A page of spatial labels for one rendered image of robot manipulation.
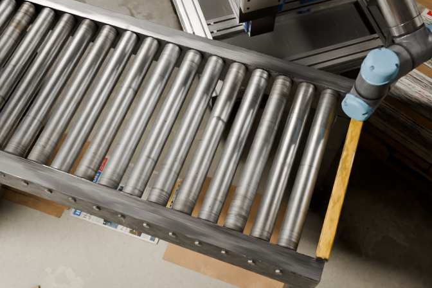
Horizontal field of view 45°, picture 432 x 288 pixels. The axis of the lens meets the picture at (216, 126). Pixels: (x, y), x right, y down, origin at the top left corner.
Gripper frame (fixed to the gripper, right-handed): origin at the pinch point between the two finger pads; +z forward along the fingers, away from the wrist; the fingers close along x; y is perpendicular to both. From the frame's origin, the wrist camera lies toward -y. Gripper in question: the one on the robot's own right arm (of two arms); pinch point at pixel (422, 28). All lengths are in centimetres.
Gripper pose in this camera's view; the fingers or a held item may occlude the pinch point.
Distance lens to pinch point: 152.8
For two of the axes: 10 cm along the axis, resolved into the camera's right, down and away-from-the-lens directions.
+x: -7.7, -5.6, 3.0
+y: 0.0, -4.7, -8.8
